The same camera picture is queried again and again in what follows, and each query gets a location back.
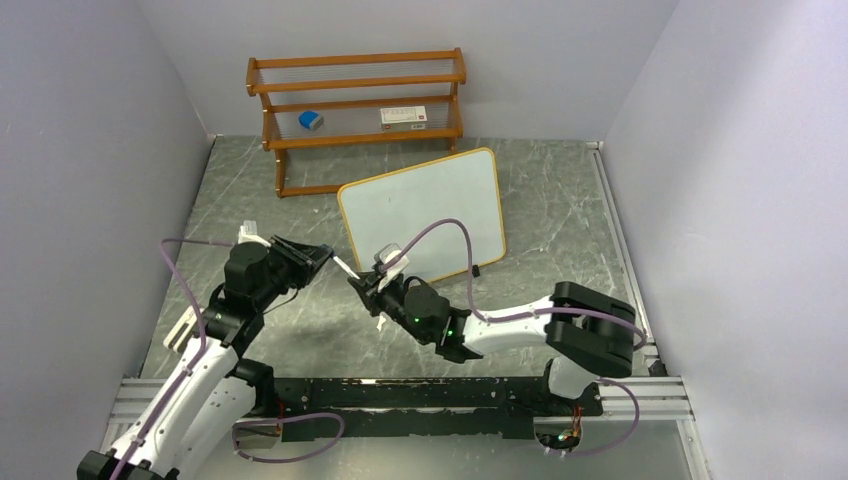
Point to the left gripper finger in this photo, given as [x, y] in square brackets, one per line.
[281, 248]
[299, 273]

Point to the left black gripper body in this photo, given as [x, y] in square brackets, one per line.
[277, 267]

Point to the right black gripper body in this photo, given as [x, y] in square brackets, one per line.
[391, 300]

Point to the white marker pen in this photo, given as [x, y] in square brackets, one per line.
[345, 267]

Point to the whiteboard with yellow frame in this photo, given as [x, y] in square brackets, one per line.
[392, 208]

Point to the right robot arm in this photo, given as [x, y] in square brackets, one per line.
[594, 335]

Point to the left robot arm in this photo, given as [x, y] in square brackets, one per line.
[213, 385]

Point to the blue whiteboard eraser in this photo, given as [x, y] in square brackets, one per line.
[311, 120]

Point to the wooden two-tier shelf rack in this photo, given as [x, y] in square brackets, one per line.
[349, 91]

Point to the white cardboard box red label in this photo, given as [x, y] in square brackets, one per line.
[405, 118]

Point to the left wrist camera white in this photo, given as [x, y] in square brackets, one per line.
[248, 232]

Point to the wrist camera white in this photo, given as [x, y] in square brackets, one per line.
[390, 262]
[248, 232]

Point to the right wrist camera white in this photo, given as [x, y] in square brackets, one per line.
[390, 262]

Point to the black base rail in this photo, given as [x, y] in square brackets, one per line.
[504, 406]

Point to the aluminium frame rail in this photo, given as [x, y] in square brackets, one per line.
[659, 398]

